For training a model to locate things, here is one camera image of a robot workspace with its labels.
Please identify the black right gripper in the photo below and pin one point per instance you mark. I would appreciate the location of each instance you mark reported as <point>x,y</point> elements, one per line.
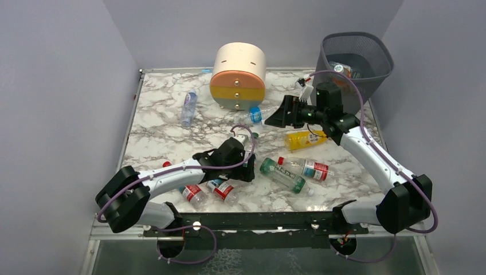
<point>293,112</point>

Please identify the yellow juice bottle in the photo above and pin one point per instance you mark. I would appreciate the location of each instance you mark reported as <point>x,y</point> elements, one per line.
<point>303,139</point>

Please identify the clear bottle purple label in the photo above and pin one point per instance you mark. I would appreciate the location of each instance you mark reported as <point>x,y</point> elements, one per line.
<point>188,109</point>

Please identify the red cap bottle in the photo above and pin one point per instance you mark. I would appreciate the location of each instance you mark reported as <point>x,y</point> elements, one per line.
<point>223,190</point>
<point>193,194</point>
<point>308,168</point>

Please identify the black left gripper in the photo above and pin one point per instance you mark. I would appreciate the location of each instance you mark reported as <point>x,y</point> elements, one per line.
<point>246,169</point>

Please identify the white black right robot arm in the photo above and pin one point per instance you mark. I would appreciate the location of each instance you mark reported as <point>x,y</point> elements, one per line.
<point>408,197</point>

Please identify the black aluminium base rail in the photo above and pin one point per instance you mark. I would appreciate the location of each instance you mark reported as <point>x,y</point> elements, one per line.
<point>205,231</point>

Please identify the grey mesh waste bin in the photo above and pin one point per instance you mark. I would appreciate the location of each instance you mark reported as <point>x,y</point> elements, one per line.
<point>363,56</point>

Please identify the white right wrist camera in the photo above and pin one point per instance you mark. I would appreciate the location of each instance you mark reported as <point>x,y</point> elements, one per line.
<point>305,88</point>

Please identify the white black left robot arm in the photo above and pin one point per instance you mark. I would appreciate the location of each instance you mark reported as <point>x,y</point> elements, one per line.
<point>126,200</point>

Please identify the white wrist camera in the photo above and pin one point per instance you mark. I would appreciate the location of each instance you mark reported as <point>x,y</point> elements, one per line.
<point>242,138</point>
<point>305,88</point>

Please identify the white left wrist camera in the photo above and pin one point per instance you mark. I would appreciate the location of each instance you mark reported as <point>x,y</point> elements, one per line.
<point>242,138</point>

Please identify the orange drink bottle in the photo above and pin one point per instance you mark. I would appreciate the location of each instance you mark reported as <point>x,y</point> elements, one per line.
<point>341,74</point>

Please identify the green tinted bottle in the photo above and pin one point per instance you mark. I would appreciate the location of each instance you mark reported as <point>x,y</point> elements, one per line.
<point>295,183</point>

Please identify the cream pastel drawer cabinet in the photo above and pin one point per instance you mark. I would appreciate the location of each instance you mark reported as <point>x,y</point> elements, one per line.
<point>238,76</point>

